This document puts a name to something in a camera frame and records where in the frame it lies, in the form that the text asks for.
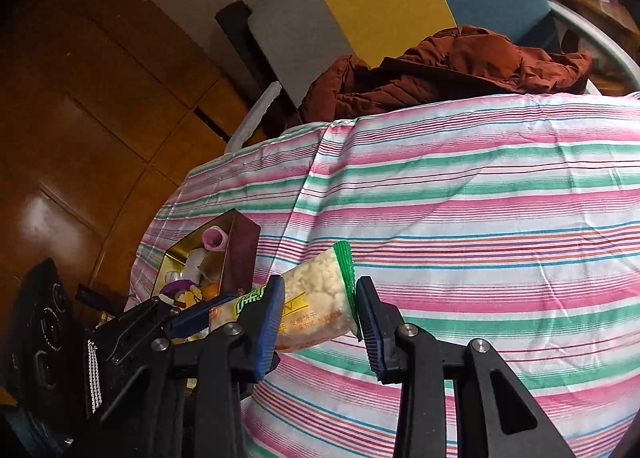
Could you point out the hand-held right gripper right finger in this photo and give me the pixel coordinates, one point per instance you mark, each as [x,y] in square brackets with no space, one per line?
[372,333]

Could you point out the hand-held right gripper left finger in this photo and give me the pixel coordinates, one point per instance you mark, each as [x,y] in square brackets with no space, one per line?
[267,333]

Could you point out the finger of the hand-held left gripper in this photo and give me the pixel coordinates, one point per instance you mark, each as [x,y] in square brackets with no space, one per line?
[200,314]
[152,310]

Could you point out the orange tangerine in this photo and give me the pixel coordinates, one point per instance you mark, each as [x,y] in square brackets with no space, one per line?
[211,290]

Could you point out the purple item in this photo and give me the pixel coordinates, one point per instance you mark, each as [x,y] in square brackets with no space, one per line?
[180,285]

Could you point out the white cotton ball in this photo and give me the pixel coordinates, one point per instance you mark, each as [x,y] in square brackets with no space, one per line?
[173,276]

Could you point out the white foam block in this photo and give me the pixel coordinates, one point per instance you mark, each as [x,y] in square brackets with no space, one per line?
[195,260]

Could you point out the green edged snack packet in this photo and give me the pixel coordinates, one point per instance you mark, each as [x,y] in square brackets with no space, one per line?
[315,298]

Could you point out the gold tin box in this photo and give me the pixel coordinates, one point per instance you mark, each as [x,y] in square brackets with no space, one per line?
[240,258]

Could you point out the pink hair roller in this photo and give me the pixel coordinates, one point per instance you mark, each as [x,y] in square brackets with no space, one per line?
[215,238]

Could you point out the black bar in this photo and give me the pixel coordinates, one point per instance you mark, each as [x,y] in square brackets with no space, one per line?
[92,295]

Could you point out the striped pink green cloth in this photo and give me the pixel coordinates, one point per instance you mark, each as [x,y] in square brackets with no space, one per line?
[475,238]

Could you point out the rust brown jacket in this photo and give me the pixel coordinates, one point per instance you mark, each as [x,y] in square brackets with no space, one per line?
[450,72]

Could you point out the grey yellow blue chair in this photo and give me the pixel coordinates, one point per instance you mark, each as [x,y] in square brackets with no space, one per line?
[380,2]

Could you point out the wooden side table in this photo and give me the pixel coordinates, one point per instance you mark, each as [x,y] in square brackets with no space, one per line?
[600,7]

